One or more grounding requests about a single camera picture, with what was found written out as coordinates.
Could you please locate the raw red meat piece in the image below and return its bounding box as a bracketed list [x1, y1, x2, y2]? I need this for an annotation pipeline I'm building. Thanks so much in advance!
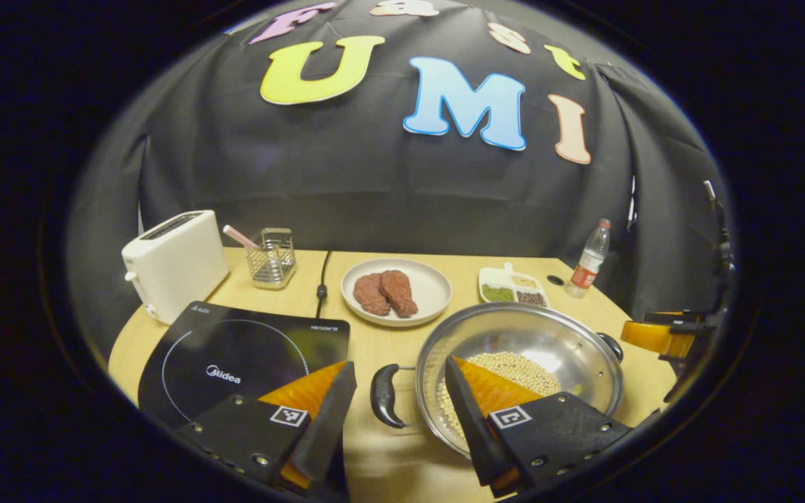
[380, 270, 419, 318]
[353, 272, 391, 316]

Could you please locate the white divided bean dish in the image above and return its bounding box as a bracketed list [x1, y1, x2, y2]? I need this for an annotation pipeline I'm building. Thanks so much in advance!
[478, 262, 551, 308]

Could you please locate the wire mesh utensil holder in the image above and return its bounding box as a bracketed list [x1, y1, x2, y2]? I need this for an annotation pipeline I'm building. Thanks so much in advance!
[245, 228, 298, 290]

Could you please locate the black induction cooktop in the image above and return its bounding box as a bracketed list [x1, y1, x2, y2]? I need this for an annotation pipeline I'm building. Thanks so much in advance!
[138, 301, 351, 428]

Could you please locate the black power cable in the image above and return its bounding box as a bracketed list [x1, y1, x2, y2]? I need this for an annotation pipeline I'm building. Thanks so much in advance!
[315, 250, 333, 319]

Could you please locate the clear plastic water bottle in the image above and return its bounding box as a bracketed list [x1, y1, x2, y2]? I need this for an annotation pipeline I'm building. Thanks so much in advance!
[565, 219, 612, 300]

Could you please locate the white toaster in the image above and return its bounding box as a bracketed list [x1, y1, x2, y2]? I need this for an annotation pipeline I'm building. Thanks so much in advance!
[122, 210, 230, 326]

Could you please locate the white round plate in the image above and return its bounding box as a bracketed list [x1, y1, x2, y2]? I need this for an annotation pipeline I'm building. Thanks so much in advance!
[340, 258, 453, 328]

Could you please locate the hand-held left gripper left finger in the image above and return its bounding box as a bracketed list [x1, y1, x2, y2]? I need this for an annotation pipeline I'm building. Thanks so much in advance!
[175, 360, 358, 500]

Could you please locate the pink striped straw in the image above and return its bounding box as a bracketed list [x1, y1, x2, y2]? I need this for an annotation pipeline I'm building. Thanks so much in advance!
[223, 224, 261, 251]

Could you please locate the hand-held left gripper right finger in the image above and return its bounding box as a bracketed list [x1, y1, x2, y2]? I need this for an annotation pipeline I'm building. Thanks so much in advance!
[444, 356, 634, 500]

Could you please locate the stainless steel pot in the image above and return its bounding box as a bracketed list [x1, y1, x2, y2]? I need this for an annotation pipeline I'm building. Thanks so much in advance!
[370, 302, 625, 460]

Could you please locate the black backdrop cloth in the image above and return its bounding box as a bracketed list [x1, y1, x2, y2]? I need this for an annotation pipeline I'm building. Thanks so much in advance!
[67, 0, 735, 350]

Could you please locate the pile of soybeans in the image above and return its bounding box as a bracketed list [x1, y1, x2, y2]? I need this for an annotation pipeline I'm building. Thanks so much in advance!
[436, 351, 563, 441]

